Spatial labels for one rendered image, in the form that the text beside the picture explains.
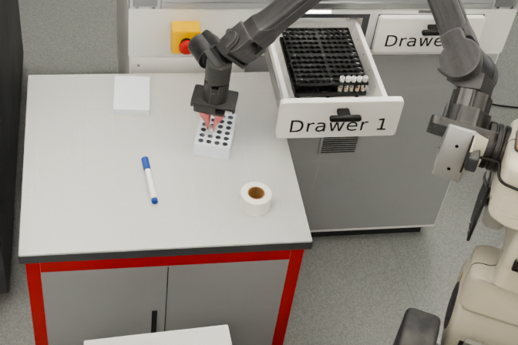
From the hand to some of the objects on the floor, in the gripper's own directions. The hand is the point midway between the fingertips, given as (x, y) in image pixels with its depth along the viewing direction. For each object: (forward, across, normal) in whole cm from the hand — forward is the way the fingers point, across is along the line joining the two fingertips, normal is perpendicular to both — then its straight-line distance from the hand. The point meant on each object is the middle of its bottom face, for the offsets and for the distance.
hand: (211, 125), depth 204 cm
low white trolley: (+81, -9, -7) cm, 82 cm away
